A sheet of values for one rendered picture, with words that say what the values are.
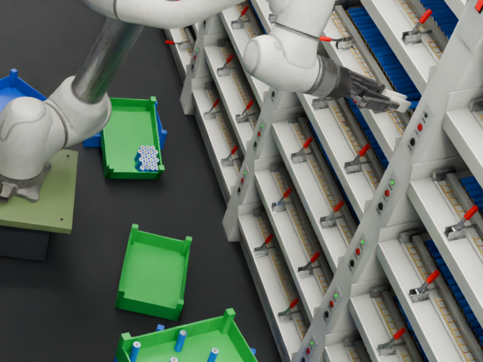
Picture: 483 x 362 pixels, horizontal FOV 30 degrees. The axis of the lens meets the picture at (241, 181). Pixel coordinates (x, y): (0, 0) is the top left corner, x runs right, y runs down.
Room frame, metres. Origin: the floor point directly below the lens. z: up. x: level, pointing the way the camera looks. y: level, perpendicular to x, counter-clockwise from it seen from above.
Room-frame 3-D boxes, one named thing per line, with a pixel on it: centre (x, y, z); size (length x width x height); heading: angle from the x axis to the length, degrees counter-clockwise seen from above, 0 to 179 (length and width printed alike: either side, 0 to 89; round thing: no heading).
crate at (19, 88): (2.56, 0.85, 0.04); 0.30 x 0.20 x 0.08; 66
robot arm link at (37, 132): (2.01, 0.64, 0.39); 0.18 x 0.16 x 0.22; 152
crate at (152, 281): (2.00, 0.16, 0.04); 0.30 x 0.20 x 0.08; 10
